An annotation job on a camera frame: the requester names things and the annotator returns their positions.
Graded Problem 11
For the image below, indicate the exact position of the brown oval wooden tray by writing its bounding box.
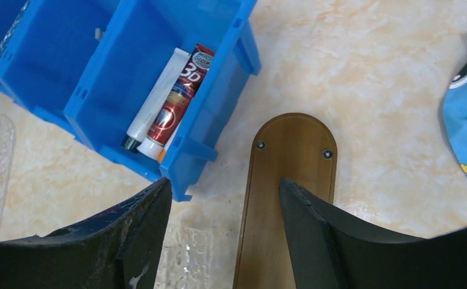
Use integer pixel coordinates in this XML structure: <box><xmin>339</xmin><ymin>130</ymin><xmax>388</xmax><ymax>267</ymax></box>
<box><xmin>233</xmin><ymin>113</ymin><xmax>337</xmax><ymax>288</ymax></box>

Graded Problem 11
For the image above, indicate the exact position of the blue divided storage bin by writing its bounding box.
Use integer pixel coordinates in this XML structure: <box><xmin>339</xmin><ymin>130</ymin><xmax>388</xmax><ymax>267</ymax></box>
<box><xmin>0</xmin><ymin>1</ymin><xmax>261</xmax><ymax>202</ymax></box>

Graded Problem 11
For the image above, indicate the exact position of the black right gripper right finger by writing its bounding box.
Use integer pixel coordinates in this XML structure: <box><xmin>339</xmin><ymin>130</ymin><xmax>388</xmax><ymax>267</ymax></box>
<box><xmin>279</xmin><ymin>178</ymin><xmax>467</xmax><ymax>288</ymax></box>

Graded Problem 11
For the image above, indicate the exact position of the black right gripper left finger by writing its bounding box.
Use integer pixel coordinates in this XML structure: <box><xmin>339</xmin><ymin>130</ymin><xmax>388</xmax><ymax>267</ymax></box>
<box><xmin>0</xmin><ymin>178</ymin><xmax>172</xmax><ymax>288</ymax></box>

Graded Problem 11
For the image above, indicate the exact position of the white tube black cap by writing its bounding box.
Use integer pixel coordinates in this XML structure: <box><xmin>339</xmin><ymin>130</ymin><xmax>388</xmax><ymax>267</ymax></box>
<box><xmin>122</xmin><ymin>48</ymin><xmax>190</xmax><ymax>152</ymax></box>

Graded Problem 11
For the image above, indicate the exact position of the clear textured acrylic tray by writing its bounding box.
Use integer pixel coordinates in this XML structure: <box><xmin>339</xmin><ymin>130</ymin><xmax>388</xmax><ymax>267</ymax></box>
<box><xmin>154</xmin><ymin>224</ymin><xmax>213</xmax><ymax>288</ymax></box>

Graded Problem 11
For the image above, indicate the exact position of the white tube orange cap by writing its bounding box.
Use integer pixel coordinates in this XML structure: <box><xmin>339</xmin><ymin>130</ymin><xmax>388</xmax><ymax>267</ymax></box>
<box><xmin>157</xmin><ymin>124</ymin><xmax>180</xmax><ymax>164</ymax></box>

